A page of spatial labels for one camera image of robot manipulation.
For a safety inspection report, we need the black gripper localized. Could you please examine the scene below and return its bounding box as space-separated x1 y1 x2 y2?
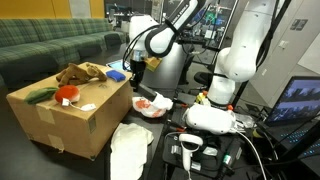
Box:
130 60 146 88

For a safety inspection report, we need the blue sponge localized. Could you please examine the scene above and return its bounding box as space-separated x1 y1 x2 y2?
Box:
106 70 126 82

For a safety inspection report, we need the grey whiteboard eraser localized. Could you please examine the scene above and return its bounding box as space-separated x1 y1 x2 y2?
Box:
138 84 157 101

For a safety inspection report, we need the white orange plastic bag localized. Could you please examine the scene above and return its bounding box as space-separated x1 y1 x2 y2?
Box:
132 93 173 118

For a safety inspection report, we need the brown plush toy animal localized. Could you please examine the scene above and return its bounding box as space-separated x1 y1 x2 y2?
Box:
56 63 107 87

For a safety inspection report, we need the white towel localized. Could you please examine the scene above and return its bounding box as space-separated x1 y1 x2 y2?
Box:
110 123 154 180

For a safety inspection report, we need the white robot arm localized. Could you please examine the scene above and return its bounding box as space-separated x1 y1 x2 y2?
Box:
124 0 291 106

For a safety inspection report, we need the cardboard box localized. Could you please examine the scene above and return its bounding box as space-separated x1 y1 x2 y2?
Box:
6 76 133 160

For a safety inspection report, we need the tablet device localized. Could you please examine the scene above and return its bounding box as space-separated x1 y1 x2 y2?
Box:
107 59 130 71

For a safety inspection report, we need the white VR headset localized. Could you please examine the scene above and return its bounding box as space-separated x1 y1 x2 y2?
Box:
184 104 236 135

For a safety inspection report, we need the white VR controller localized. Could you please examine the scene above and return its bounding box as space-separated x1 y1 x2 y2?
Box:
179 133 203 171

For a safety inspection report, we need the green plush vegetable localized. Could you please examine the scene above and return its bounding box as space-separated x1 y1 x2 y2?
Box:
24 87 57 104

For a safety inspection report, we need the green plaid sofa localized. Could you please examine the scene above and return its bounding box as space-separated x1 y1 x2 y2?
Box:
0 17 128 88

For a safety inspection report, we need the laptop computer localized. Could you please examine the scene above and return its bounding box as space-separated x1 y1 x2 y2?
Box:
258 76 320 154

